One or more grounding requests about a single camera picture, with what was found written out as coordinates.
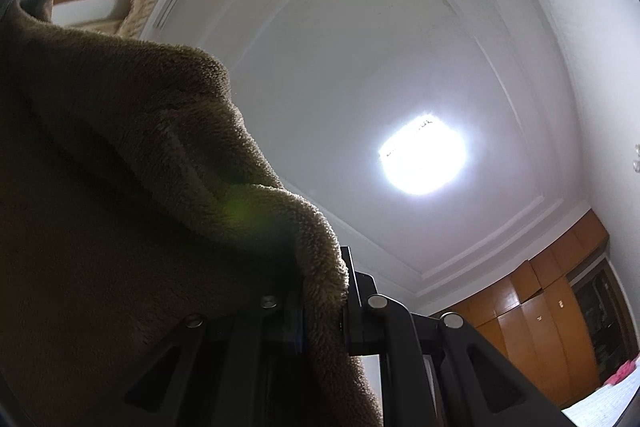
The wooden wardrobe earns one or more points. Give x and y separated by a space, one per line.
530 332

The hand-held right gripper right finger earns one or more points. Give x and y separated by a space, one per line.
352 307

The ceiling light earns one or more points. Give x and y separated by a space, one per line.
422 154

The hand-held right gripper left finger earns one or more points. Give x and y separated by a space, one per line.
289 322

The pink cloth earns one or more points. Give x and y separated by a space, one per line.
620 372

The brown fleece garment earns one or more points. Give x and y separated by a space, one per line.
125 157

